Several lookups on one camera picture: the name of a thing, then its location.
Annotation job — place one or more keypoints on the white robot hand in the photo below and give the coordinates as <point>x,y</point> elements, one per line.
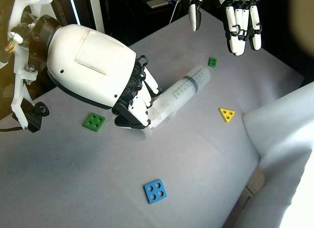
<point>235,19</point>
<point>81,65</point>

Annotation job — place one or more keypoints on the large clear plastic syringe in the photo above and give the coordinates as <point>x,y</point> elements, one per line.
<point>186,85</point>

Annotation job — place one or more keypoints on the green two-hole block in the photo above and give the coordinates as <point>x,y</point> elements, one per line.
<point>212,62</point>

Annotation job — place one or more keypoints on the green four-hole square block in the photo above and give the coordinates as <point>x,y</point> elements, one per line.
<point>94,122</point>

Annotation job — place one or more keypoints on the silver flat device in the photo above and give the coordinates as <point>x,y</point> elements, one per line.
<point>157,3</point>

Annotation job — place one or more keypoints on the yellow three-hole triangle block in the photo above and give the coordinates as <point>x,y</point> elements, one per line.
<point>227,114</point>

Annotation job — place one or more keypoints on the grey table cloth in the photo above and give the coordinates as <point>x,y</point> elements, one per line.
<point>98,164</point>

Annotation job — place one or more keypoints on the white foam sheet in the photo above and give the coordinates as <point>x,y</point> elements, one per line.
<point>282,151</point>

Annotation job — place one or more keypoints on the blue four-hole square block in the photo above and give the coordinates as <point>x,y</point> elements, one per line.
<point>155,191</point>

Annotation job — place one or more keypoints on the brown cardboard piece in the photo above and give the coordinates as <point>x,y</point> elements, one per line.
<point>256,182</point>

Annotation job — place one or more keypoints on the white frame post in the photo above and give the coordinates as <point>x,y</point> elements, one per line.
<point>95,9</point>

